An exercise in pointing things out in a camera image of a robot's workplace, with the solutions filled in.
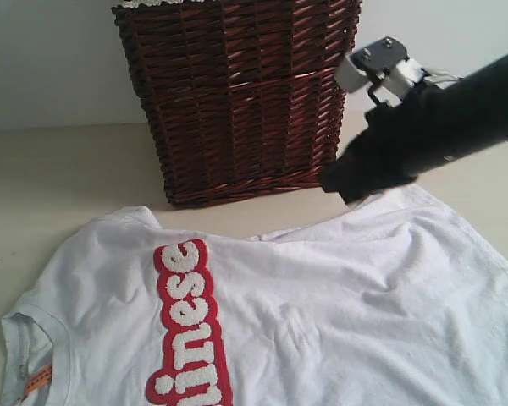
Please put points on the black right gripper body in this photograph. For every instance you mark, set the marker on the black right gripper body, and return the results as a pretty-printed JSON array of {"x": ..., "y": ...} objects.
[{"x": 400, "y": 143}]

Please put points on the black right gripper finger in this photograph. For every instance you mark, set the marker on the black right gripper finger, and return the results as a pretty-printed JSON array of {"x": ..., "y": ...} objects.
[{"x": 355, "y": 177}]

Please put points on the white t-shirt red lettering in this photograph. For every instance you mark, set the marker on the white t-shirt red lettering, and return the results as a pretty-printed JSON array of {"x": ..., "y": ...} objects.
[{"x": 397, "y": 302}]

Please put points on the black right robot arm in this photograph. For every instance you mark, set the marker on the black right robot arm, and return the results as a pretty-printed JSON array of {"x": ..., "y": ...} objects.
[{"x": 477, "y": 106}]

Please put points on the dark red wicker basket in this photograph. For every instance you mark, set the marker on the dark red wicker basket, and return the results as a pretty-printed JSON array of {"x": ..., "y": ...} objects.
[{"x": 239, "y": 96}]

